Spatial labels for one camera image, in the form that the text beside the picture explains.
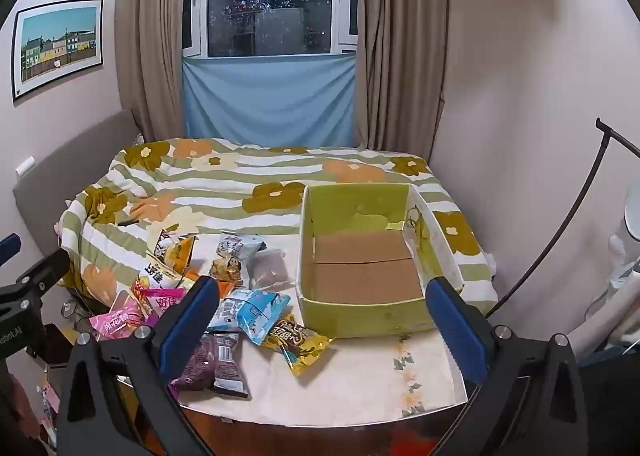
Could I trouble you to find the black curved stand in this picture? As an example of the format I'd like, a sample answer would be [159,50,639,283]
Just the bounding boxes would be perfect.
[487,117,640,317]

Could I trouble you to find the translucent pastry packet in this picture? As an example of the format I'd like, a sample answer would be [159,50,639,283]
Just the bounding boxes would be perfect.
[247,249,291,289]

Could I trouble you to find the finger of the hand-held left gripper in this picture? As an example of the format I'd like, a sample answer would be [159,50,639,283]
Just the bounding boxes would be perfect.
[0,233,22,264]
[15,249,71,295]

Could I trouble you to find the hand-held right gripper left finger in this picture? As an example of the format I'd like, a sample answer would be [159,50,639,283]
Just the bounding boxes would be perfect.
[59,275,221,456]

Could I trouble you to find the cream patterned tablecloth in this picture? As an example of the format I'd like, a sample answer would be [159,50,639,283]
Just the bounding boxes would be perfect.
[172,231,468,424]

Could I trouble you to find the blue and white snack packet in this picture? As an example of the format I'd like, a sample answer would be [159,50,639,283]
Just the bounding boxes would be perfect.
[207,289,291,347]

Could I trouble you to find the grey padded headboard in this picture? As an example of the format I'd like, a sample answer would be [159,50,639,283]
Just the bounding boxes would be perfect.
[12,109,143,257]

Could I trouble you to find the pink and white snack packet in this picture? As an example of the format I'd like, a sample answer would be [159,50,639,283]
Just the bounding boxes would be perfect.
[131,276,188,327]

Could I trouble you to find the white appliance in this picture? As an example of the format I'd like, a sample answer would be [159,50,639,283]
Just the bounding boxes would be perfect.
[585,181,640,347]

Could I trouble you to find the white snack packet black print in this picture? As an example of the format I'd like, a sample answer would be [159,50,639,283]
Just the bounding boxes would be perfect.
[142,226,186,287]

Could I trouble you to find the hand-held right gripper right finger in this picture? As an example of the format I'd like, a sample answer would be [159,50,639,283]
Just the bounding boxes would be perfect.
[425,276,590,456]

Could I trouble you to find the gold and brown snack packet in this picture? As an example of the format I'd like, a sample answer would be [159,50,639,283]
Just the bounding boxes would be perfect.
[267,316,335,377]

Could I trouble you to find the green cardboard box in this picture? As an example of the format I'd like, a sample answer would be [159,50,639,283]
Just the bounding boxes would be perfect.
[296,182,466,338]

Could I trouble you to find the floral striped blanket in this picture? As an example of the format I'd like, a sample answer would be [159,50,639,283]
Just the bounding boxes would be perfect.
[55,137,501,317]

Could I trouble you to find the light blue cloth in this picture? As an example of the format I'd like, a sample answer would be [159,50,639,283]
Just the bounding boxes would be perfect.
[181,52,357,149]

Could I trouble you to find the framed wall poster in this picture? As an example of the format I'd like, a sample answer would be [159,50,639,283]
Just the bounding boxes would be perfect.
[11,0,104,102]

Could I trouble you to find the beige curtain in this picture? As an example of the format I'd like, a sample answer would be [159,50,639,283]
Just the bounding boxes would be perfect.
[352,0,451,162]
[114,0,211,142]

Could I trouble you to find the dark purple snack packet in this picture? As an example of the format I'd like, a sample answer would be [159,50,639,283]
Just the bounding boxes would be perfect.
[172,331,251,399]

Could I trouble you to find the grey cartoon figure snack packet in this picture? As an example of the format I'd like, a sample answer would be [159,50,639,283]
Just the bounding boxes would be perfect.
[210,232,266,287]

